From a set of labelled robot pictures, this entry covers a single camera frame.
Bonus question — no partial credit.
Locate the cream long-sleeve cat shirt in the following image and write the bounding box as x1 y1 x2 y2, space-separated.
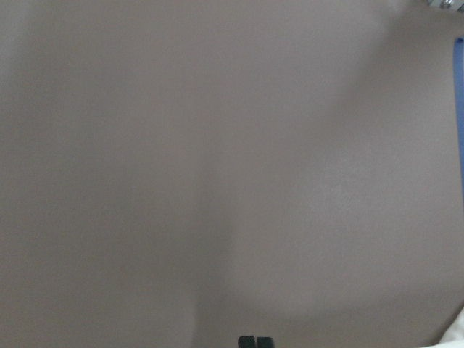
437 317 463 348

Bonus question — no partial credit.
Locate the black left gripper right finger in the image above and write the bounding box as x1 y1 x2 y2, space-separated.
257 336 274 348

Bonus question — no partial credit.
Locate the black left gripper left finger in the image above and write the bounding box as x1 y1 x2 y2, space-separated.
238 336 255 348

